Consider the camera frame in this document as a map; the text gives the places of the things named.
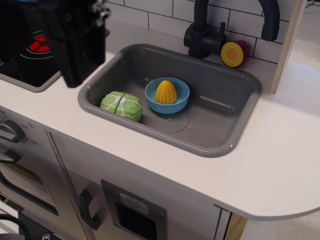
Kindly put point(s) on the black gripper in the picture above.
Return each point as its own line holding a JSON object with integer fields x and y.
{"x": 75, "y": 30}

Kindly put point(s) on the yellow toy corn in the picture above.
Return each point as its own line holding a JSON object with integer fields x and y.
{"x": 166, "y": 93}

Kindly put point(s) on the blue plastic bowl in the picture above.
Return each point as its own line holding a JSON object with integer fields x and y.
{"x": 182, "y": 90}

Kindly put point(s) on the grey plastic sink basin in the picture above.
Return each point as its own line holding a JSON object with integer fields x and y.
{"x": 221, "y": 99}

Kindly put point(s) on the black toy stovetop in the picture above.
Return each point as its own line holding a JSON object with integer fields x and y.
{"x": 35, "y": 68}

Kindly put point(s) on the green toy cabbage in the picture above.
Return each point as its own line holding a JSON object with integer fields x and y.
{"x": 123, "y": 104}

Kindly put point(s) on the grey oven knob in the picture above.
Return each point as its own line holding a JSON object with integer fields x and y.
{"x": 11, "y": 132}

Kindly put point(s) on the black toy faucet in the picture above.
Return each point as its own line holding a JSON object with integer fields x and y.
{"x": 201, "y": 41}

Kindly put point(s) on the toy oven door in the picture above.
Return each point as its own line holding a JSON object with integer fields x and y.
{"x": 35, "y": 184}

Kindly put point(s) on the red yellow toy fruit half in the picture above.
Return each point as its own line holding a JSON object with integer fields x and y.
{"x": 235, "y": 53}

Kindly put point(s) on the grey toy dispenser panel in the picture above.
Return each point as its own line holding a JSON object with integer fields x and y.
{"x": 135, "y": 215}

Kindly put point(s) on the wooden side panel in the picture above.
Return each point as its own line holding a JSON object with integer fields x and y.
{"x": 293, "y": 26}

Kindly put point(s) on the grey oven door handle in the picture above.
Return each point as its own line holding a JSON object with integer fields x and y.
{"x": 9, "y": 157}

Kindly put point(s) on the black cabinet door handle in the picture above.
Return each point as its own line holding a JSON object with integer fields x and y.
{"x": 85, "y": 200}

